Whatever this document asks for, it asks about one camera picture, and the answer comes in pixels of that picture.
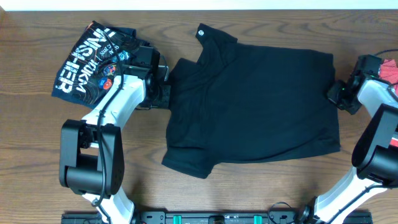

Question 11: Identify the navy printed folded t-shirt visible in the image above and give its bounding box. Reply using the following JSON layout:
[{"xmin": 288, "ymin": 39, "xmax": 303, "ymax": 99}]
[{"xmin": 52, "ymin": 21, "xmax": 150, "ymax": 108}]

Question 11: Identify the black t-shirt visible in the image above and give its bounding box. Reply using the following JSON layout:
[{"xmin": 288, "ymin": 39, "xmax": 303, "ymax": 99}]
[{"xmin": 162, "ymin": 24, "xmax": 340, "ymax": 179}]

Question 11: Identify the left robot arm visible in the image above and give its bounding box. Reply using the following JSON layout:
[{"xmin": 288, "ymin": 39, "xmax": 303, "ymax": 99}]
[{"xmin": 59, "ymin": 46, "xmax": 170, "ymax": 223}]

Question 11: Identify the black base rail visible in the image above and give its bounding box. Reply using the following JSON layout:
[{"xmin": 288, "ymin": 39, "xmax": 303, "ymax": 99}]
[{"xmin": 61, "ymin": 211, "xmax": 373, "ymax": 224}]

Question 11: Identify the red t-shirt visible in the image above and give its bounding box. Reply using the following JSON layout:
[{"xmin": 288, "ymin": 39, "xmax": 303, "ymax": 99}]
[{"xmin": 379, "ymin": 59, "xmax": 398, "ymax": 94}]

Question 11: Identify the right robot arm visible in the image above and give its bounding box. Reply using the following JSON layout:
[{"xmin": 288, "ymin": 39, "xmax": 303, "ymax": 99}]
[{"xmin": 294, "ymin": 53, "xmax": 397, "ymax": 224}]

